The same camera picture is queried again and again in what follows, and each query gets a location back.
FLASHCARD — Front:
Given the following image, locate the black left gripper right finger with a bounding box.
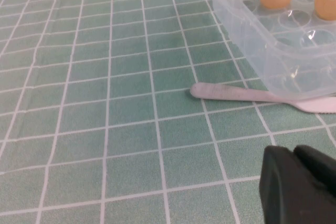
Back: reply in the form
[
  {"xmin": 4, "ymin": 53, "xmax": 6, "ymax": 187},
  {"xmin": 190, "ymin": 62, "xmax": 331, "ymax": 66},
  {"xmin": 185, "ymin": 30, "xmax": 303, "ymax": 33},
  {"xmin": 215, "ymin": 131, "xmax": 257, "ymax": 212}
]
[{"xmin": 293, "ymin": 144, "xmax": 336, "ymax": 195}]

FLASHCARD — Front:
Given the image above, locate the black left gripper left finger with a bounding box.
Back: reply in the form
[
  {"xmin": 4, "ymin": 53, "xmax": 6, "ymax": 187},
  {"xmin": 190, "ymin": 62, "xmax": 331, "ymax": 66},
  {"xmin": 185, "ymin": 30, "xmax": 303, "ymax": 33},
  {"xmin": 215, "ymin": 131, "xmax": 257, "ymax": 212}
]
[{"xmin": 259, "ymin": 145, "xmax": 336, "ymax": 224}]

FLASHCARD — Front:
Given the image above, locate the clear plastic egg box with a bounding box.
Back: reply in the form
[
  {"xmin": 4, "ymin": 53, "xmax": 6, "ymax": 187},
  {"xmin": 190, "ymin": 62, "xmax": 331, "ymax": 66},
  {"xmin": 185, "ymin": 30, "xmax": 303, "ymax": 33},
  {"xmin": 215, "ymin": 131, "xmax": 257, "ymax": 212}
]
[{"xmin": 212, "ymin": 0, "xmax": 336, "ymax": 102}]

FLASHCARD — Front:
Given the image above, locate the pink plastic spoon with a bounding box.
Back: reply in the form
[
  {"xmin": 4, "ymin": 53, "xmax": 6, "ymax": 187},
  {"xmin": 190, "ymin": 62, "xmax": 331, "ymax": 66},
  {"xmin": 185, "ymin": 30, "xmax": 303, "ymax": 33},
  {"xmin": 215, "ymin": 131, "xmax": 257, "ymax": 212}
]
[{"xmin": 190, "ymin": 82, "xmax": 336, "ymax": 114}]

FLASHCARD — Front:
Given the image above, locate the green checked tablecloth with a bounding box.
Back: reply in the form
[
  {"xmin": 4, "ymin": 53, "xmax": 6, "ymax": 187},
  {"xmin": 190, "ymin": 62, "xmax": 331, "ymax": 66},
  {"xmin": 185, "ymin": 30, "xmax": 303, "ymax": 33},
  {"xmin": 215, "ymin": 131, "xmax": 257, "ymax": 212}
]
[{"xmin": 0, "ymin": 0, "xmax": 336, "ymax": 224}]

